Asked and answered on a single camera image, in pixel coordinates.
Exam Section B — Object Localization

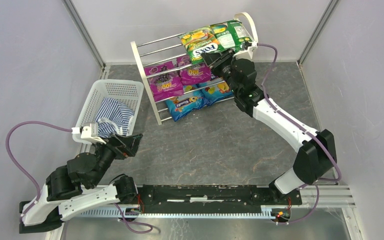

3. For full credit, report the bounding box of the blue striped cloth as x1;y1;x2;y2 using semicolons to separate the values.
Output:
95;97;134;138

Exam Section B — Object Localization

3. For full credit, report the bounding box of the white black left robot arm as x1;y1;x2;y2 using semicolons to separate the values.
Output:
19;133;143;234

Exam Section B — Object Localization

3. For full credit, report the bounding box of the white plastic basket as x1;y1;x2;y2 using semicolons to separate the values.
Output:
75;79;144;138

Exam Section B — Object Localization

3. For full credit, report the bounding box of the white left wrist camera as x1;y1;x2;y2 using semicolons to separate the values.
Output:
71;122;106;145

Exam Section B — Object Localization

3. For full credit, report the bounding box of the green yellow Fox's candy bag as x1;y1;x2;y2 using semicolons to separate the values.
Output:
178;26;225;65

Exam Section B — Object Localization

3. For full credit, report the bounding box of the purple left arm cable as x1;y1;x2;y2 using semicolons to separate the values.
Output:
5;120;74;216

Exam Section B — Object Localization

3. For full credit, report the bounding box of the blue Slendy candy bag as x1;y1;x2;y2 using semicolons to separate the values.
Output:
197;79;233;106
164;84;209;122

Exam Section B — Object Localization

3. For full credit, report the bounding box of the purple grape candy bag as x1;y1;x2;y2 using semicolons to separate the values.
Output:
144;60;184;102
179;63;212;86

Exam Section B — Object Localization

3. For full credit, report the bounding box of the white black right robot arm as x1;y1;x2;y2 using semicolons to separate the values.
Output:
202;50;337;197

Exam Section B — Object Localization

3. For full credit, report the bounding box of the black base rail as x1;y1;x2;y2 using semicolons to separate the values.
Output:
105;183;303;215

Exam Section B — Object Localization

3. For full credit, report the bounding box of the cream metal shelf rack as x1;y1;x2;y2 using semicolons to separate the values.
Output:
130;12;259;126

